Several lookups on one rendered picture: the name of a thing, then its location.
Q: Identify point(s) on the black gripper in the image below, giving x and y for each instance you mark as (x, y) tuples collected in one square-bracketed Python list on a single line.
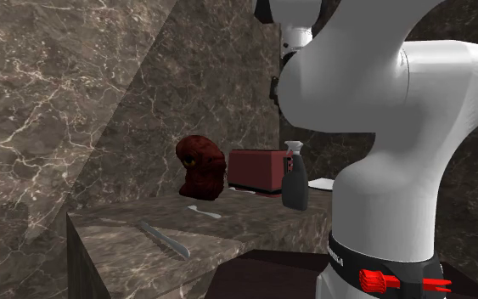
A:
[(274, 89)]

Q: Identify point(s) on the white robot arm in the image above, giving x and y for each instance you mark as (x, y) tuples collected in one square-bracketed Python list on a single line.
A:
[(371, 82)]

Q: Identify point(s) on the red toaster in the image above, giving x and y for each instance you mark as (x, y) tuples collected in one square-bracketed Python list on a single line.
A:
[(255, 169)]

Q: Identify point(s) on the dark grey spray bottle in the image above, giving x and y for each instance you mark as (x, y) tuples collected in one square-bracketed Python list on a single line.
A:
[(295, 186)]

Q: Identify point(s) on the white plate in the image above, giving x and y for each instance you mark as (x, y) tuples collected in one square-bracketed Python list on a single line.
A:
[(321, 184)]

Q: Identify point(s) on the dark red creature figure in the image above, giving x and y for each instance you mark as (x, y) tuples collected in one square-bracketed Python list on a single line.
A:
[(203, 169)]

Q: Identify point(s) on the white spoon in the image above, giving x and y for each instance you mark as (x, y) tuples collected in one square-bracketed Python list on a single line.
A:
[(205, 212)]

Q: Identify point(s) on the grey knife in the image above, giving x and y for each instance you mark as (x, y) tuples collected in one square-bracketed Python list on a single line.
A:
[(166, 241)]

